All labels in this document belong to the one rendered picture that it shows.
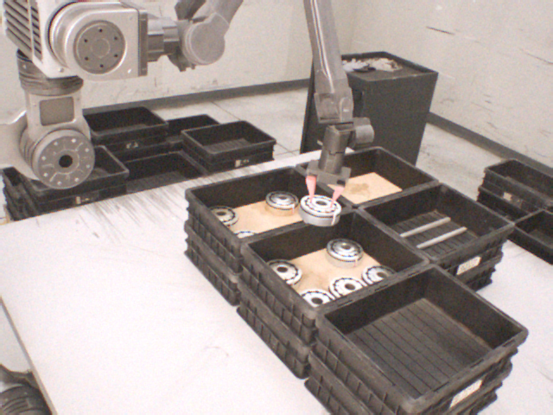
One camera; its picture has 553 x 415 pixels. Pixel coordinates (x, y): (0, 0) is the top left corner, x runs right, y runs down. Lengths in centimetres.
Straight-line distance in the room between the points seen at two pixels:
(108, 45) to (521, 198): 233
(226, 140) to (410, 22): 282
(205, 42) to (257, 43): 407
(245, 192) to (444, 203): 66
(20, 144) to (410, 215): 117
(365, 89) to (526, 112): 210
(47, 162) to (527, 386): 129
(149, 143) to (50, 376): 176
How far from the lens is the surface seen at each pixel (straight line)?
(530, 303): 188
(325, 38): 128
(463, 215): 186
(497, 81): 489
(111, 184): 244
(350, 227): 163
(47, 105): 130
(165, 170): 289
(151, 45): 103
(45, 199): 237
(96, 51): 99
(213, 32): 108
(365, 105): 299
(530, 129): 478
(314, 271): 150
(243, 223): 166
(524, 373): 161
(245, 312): 149
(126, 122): 315
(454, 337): 142
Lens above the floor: 171
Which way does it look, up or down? 30 degrees down
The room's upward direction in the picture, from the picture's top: 8 degrees clockwise
